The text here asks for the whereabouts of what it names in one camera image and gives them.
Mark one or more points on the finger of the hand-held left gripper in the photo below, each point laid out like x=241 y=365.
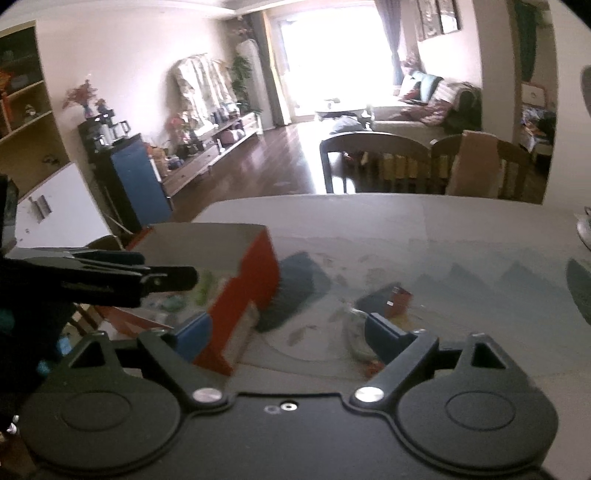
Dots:
x=138 y=279

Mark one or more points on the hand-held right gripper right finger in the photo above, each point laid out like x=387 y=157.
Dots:
x=383 y=334

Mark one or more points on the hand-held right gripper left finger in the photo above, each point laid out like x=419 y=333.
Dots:
x=196 y=334

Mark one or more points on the green tube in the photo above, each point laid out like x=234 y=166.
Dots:
x=205 y=285

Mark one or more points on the red cardboard box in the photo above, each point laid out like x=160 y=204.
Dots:
x=251 y=277

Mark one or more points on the small red box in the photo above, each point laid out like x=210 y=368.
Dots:
x=399 y=300

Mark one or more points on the white cabinet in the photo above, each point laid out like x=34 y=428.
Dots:
x=69 y=207

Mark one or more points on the low tv cabinet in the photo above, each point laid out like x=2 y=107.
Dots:
x=203 y=164

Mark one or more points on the wooden bookshelf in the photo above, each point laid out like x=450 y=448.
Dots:
x=27 y=138

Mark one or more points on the dark wooden chair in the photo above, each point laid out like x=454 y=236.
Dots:
x=369 y=143

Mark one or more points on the red flower bouquet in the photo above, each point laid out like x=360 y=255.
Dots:
x=81 y=94

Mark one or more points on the beige cloth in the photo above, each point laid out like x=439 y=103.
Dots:
x=473 y=161

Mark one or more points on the brown wooden chair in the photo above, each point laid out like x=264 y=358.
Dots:
x=515 y=161

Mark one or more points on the green potted plant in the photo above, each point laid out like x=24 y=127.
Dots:
x=241 y=78

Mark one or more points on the grey desk lamp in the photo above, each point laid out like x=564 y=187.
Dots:
x=584 y=230

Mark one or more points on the sofa with cushions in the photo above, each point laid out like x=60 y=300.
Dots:
x=425 y=110

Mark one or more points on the coffee table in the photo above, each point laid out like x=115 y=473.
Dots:
x=341 y=110

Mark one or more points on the white standing air conditioner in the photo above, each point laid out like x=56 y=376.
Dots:
x=251 y=69

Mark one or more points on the dark curtain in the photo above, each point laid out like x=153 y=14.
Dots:
x=270 y=69

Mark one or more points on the purple curtain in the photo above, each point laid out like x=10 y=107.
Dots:
x=390 y=37

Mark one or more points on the wall pictures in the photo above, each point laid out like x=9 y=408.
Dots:
x=438 y=18

